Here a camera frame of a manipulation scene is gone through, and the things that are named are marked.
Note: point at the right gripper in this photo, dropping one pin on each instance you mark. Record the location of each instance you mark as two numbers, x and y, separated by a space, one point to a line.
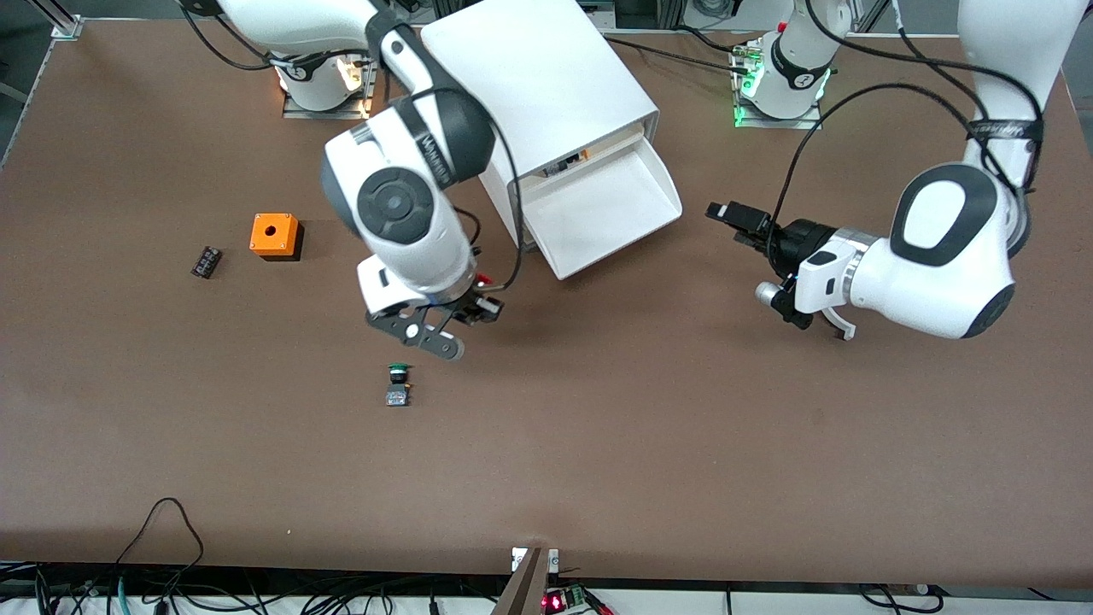
469 304

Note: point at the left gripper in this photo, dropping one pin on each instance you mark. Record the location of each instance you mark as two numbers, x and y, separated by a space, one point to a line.
801 238

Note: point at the red push button switch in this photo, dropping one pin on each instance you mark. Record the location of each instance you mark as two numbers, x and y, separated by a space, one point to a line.
484 279

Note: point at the white plastic drawer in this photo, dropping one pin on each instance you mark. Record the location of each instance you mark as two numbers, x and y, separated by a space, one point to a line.
615 141
598 205

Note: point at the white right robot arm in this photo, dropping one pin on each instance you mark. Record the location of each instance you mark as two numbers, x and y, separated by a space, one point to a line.
397 205

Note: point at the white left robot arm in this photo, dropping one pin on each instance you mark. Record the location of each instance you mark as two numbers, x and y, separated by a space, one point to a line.
939 256

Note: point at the white drawer cabinet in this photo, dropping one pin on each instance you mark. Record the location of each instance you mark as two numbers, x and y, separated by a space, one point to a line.
529 77

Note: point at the white semicircular plastic clamp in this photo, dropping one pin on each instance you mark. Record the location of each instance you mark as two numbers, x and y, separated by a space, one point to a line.
845 329

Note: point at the small black component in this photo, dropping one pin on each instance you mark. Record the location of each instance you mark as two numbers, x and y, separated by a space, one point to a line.
557 168

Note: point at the black terminal block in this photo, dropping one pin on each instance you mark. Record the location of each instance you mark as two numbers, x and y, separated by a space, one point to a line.
207 261

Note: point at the grey metal beam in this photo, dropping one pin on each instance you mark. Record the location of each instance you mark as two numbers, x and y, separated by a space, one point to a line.
525 589

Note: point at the circuit board with red light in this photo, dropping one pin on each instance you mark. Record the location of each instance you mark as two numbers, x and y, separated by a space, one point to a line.
555 602

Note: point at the green push button switch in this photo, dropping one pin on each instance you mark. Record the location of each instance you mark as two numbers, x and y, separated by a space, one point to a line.
398 395

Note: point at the orange button enclosure box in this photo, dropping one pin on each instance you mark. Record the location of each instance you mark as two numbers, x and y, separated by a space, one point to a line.
286 235

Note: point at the small white metal bracket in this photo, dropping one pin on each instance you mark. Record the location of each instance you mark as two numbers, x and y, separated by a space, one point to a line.
518 559

